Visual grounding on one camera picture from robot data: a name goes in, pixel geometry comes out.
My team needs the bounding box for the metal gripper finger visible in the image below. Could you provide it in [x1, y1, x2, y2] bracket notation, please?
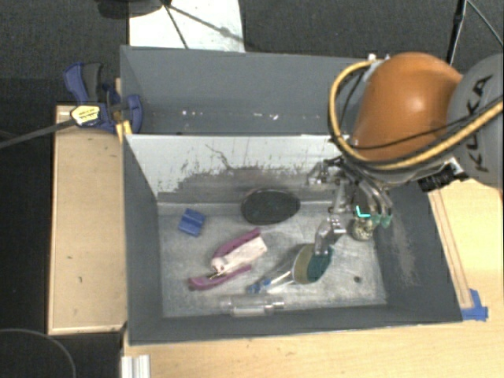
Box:
[314, 217, 347, 258]
[308, 160, 337, 187]

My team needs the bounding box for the small speckled round object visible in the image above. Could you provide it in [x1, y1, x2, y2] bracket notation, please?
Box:
[350, 216, 376, 242]

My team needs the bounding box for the green and yellow round sponge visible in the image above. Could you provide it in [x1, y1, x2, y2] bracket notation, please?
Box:
[292, 243, 335, 284]

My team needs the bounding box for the black oval object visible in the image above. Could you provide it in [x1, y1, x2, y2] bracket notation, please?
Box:
[240, 187, 302, 225]

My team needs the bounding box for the purple and white hand tool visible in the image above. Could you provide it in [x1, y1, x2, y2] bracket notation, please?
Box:
[187, 227, 269, 291]

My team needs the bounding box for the clear glass tube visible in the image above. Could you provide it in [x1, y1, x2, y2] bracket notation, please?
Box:
[220, 295, 286, 317]

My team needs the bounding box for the grey metal bin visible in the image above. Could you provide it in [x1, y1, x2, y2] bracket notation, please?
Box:
[119, 45, 464, 346]

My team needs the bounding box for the small blue block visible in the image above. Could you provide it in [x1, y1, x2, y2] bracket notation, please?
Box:
[177, 207, 207, 238]

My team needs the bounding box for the pale wood flat board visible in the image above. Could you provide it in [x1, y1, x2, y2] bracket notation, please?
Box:
[46, 104, 129, 336]

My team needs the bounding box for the black cylinder on white bracket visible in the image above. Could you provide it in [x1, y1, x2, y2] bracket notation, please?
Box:
[417, 161, 470, 193]

